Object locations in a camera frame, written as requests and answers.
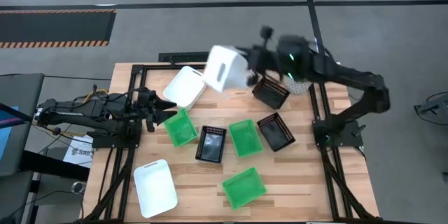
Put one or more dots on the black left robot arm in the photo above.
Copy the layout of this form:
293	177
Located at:
87	110

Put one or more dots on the black hazard striped floor mat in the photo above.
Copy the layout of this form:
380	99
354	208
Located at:
52	28

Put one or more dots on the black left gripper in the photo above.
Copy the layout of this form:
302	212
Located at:
145	105

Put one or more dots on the black aluminium table frame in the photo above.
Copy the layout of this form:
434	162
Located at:
329	171

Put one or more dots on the grey round caster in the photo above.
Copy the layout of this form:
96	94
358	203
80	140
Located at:
78	187

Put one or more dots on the white plastic basket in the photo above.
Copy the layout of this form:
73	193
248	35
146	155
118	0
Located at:
225	68
155	188
185	87

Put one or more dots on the green plastic basket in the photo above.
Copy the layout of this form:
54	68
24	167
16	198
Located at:
180	127
244	187
245	137

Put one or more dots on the white printed paper sheet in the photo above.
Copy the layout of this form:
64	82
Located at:
78	150

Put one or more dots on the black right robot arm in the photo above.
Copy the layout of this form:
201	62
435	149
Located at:
350	77

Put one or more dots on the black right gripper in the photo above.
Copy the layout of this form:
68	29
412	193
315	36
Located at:
260	59

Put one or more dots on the black plastic basket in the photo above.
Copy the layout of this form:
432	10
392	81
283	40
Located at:
270	92
276	131
211	144

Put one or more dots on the white triangle patterned planter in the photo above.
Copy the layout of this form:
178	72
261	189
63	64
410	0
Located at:
297	85

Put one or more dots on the black floor grate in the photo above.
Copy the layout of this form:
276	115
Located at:
183	56

